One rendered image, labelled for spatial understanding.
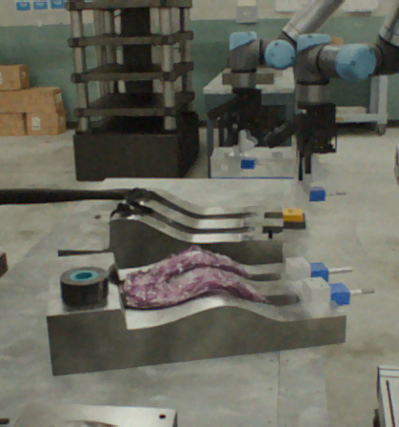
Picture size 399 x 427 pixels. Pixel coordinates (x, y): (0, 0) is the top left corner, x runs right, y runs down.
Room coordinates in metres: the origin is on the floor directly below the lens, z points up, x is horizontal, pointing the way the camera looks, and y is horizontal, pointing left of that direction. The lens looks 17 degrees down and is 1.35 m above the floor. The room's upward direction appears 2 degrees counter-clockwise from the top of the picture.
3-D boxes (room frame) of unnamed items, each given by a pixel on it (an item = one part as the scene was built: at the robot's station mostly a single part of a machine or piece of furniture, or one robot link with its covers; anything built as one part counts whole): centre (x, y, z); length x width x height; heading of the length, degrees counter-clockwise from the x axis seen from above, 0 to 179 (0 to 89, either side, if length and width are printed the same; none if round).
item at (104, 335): (1.09, 0.03, 0.86); 0.50 x 0.26 x 0.11; 100
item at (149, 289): (1.10, 0.02, 0.90); 0.26 x 0.18 x 0.08; 100
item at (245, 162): (1.87, -0.15, 0.93); 0.13 x 0.05 x 0.05; 76
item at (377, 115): (7.32, -1.53, 0.47); 1.10 x 0.52 x 0.94; 90
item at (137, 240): (1.46, 0.06, 0.87); 0.50 x 0.26 x 0.14; 83
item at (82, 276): (1.00, 0.20, 0.93); 0.08 x 0.08 x 0.04
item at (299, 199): (1.51, -0.28, 0.93); 0.13 x 0.05 x 0.05; 93
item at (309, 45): (1.51, -0.26, 1.25); 0.09 x 0.08 x 0.11; 34
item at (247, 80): (1.88, -0.13, 1.17); 0.08 x 0.08 x 0.05
